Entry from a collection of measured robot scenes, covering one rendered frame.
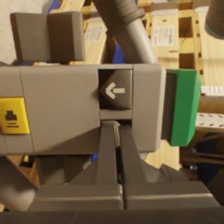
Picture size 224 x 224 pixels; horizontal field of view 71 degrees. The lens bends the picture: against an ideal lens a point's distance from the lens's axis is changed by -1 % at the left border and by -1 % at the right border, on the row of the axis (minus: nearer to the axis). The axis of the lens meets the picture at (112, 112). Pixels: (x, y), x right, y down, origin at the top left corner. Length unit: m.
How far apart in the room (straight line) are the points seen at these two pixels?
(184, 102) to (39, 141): 0.15
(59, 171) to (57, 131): 0.05
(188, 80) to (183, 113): 0.03
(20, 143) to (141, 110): 0.12
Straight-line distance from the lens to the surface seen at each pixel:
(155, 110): 0.16
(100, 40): 1.43
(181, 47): 1.28
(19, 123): 0.17
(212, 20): 0.82
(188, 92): 0.17
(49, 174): 0.20
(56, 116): 0.16
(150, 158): 0.88
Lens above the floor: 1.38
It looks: 15 degrees down
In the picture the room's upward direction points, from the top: 94 degrees clockwise
